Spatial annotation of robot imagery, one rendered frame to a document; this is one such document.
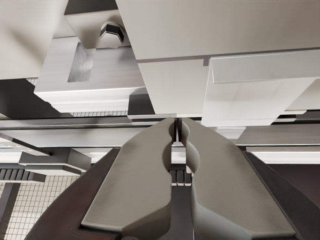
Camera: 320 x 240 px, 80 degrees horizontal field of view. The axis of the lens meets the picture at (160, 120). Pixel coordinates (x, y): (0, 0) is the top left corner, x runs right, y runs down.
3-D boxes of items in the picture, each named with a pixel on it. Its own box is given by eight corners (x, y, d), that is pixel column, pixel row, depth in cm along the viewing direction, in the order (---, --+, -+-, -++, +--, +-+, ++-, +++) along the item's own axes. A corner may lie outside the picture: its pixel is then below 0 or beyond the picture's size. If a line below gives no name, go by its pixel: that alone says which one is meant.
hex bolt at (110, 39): (120, 20, 22) (118, 30, 21) (127, 39, 25) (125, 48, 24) (97, 22, 22) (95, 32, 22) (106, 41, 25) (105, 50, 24)
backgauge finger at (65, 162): (16, 120, 30) (5, 152, 28) (92, 158, 53) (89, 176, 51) (-50, 122, 31) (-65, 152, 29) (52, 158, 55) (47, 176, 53)
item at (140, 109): (299, 86, 22) (306, 110, 21) (287, 100, 25) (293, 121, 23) (129, 94, 25) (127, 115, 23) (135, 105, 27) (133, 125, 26)
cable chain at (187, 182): (198, 169, 57) (199, 184, 55) (197, 173, 62) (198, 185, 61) (80, 169, 62) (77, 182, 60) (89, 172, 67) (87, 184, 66)
